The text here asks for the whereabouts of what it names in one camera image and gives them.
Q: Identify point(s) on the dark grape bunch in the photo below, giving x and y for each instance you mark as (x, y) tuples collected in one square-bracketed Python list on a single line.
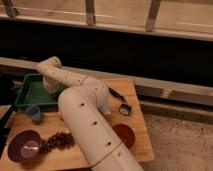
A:
[(60, 140)]

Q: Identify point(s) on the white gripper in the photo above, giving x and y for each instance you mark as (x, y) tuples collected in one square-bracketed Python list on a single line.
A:
[(50, 85)]

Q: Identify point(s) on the red bowl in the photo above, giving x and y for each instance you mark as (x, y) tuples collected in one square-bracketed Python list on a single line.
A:
[(126, 134)]

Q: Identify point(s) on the purple bowl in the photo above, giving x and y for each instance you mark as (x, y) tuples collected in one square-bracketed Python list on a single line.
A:
[(24, 146)]

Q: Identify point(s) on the blue plastic cup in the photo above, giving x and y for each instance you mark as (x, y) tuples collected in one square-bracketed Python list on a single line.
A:
[(33, 112)]

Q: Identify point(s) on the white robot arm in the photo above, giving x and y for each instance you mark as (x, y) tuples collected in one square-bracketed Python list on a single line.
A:
[(82, 106)]

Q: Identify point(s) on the green plastic tray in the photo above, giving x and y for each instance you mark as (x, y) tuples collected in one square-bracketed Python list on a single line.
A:
[(32, 92)]

